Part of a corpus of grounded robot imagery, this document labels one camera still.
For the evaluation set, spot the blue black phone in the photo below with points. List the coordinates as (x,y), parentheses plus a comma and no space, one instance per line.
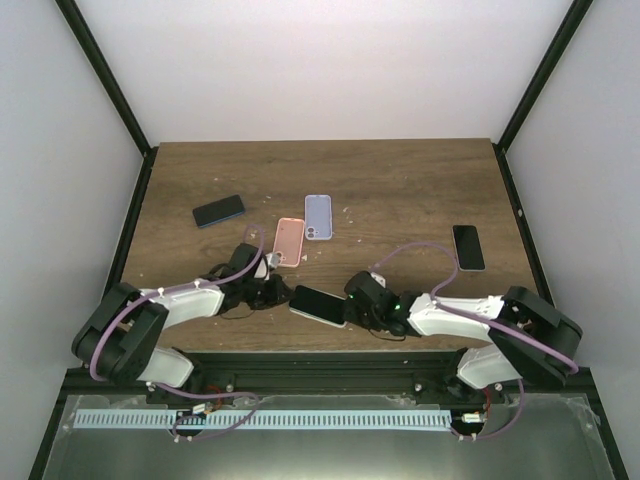
(218,211)

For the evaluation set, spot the white phone case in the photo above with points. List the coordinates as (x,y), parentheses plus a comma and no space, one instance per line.
(324,316)

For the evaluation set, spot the black left frame post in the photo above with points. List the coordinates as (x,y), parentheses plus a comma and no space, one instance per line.
(93,53)

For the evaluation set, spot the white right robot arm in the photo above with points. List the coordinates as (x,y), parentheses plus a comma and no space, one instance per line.
(526,337)

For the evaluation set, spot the black right frame post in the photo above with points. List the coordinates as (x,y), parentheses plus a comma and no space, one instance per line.
(560,41)

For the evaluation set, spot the grey metal front plate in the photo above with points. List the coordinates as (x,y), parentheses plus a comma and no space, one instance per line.
(531,437)

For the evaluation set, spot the light blue slotted cable duct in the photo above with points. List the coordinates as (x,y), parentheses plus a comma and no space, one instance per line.
(412,420)

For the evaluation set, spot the teal black phone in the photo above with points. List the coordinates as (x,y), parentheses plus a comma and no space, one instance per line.
(308,298)

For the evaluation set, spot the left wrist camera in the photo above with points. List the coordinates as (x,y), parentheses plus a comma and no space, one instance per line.
(266,265)

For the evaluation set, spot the white black phone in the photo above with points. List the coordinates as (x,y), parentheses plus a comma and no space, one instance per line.
(468,248)

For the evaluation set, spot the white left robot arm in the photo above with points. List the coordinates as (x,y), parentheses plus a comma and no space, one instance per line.
(119,342)

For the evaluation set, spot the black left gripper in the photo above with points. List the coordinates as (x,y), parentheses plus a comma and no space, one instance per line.
(279,289)

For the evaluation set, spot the pink phone case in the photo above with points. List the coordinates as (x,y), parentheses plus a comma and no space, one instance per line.
(288,241)

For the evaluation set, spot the black frame post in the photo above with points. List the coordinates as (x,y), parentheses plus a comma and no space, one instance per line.
(560,41)
(93,53)

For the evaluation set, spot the lavender phone case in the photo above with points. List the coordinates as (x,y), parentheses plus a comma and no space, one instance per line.
(318,217)

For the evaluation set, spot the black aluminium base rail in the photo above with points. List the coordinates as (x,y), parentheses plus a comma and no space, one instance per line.
(427,377)

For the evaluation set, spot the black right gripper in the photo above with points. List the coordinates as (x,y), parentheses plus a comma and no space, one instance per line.
(349,315)

